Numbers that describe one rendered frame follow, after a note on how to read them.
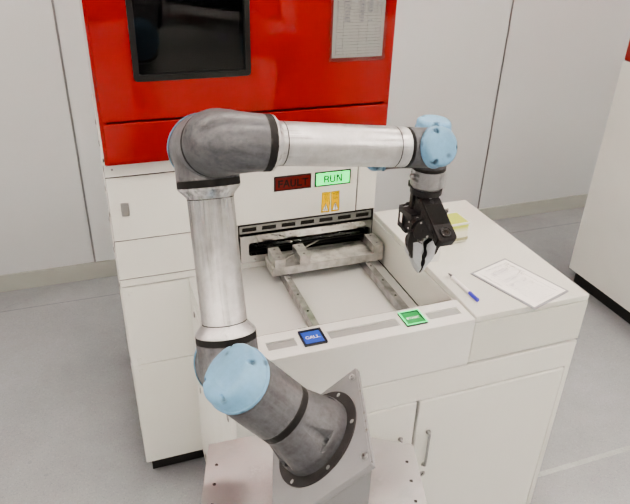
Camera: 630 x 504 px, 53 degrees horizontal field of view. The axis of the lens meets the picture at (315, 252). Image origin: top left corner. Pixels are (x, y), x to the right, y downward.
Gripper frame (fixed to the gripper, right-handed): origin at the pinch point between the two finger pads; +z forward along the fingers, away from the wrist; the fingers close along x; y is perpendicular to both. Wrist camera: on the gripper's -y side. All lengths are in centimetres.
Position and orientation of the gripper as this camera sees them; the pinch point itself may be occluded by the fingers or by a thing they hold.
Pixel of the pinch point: (420, 269)
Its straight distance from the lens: 149.4
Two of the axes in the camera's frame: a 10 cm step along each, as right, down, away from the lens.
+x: -9.4, 1.4, -3.0
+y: -3.3, -4.7, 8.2
